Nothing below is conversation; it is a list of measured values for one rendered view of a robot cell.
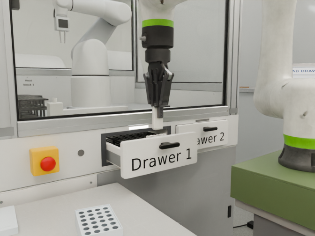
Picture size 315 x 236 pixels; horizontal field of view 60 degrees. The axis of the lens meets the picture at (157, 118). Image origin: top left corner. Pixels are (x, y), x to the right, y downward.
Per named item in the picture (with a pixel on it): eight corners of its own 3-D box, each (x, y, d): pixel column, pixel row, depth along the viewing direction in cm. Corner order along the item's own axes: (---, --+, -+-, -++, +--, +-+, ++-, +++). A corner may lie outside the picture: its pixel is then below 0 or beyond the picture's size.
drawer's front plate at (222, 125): (228, 143, 124) (228, 120, 123) (178, 153, 108) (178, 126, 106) (224, 143, 126) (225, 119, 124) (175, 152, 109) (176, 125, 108)
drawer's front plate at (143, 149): (197, 162, 96) (198, 131, 94) (123, 179, 79) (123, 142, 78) (193, 161, 97) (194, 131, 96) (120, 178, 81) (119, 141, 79)
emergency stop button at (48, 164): (56, 170, 76) (56, 156, 75) (41, 173, 74) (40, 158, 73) (54, 167, 78) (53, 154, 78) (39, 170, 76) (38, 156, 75)
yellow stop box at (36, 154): (60, 173, 79) (59, 148, 78) (33, 177, 75) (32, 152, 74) (56, 168, 83) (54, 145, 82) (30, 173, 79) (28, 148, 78)
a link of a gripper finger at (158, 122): (161, 106, 83) (163, 106, 82) (161, 129, 84) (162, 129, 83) (153, 106, 81) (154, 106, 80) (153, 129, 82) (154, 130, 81)
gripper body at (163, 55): (139, 49, 81) (139, 80, 82) (155, 46, 74) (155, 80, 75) (160, 51, 85) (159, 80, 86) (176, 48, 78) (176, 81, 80)
